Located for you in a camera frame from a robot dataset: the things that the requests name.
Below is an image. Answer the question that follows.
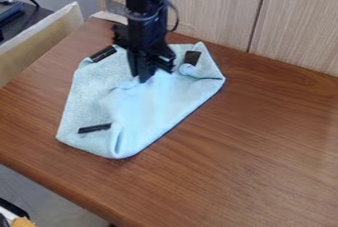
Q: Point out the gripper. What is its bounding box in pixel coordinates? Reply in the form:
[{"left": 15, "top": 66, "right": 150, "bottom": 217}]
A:
[{"left": 112, "top": 9, "right": 179, "bottom": 84}]

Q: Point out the light blue cloth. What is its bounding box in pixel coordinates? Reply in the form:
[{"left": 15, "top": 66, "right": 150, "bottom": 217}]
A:
[{"left": 53, "top": 40, "right": 227, "bottom": 160}]

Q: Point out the cardboard box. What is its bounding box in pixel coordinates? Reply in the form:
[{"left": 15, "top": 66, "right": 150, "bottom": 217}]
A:
[{"left": 0, "top": 1, "right": 86, "bottom": 89}]

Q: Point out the black desk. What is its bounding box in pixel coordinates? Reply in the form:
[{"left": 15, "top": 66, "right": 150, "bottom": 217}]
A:
[{"left": 0, "top": 0, "right": 56, "bottom": 43}]

